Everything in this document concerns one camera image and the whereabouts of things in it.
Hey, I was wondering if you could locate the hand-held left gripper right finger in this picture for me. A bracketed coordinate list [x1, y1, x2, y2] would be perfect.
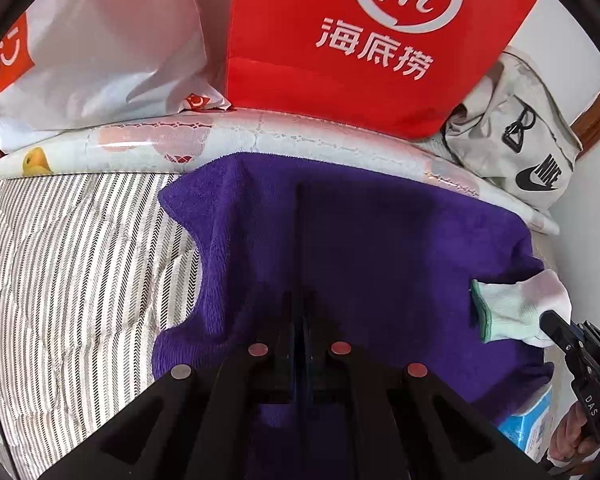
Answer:
[305, 185, 556, 480]

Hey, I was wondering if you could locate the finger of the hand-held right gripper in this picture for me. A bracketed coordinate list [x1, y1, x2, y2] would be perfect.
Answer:
[539, 311, 582, 361]

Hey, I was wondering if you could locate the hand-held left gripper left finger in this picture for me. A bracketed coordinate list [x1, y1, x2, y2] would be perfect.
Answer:
[40, 183, 305, 480]

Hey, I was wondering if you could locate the white glove green cuff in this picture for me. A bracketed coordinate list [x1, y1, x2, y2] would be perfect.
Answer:
[470, 269, 572, 348]

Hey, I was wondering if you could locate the purple towel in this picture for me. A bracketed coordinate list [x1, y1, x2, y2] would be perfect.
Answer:
[151, 151, 556, 480]

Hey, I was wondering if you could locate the person's right hand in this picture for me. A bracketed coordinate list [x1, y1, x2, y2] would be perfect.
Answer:
[550, 402, 600, 466]

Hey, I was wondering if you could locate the blue tissue pack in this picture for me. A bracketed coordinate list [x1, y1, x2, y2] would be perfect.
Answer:
[497, 387, 554, 461]

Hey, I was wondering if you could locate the rolled fruit print sheet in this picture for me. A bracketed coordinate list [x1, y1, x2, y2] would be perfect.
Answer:
[0, 110, 561, 235]

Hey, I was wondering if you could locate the beige sling bag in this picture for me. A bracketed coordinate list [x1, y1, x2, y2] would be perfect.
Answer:
[442, 45, 584, 212]

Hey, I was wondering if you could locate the striped bed mattress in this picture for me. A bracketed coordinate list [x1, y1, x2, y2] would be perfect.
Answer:
[0, 170, 571, 480]

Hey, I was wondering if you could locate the red paper bag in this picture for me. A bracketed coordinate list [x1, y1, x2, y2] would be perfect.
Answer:
[225, 0, 546, 140]

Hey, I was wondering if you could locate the white plastic shopping bag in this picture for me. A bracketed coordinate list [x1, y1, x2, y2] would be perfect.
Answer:
[0, 0, 233, 153]

